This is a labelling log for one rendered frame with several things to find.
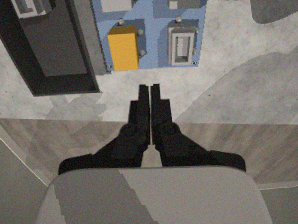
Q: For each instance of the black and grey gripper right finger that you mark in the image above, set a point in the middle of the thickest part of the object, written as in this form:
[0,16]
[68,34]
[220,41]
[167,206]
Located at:
[175,148]

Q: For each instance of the yellow-orange rectangular block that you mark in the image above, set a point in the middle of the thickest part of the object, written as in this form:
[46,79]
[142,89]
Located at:
[124,47]

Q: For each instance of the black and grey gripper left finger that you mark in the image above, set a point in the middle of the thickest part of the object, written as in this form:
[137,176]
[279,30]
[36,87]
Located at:
[126,150]

